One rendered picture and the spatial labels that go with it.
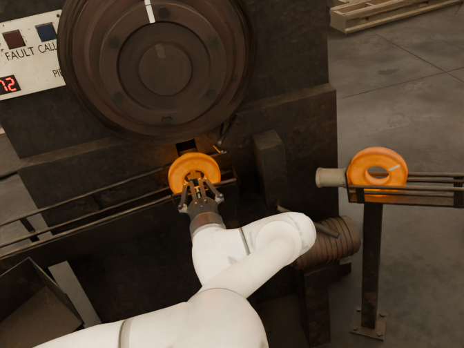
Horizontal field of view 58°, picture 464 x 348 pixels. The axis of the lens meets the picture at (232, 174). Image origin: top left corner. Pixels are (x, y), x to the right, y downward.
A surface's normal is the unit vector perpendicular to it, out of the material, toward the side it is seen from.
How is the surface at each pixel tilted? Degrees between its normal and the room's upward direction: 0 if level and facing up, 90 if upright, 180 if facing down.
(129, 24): 90
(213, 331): 23
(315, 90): 0
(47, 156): 0
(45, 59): 90
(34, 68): 90
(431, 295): 0
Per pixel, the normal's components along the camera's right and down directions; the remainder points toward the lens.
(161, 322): -0.18, -0.96
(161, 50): 0.22, 0.54
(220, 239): -0.12, -0.78
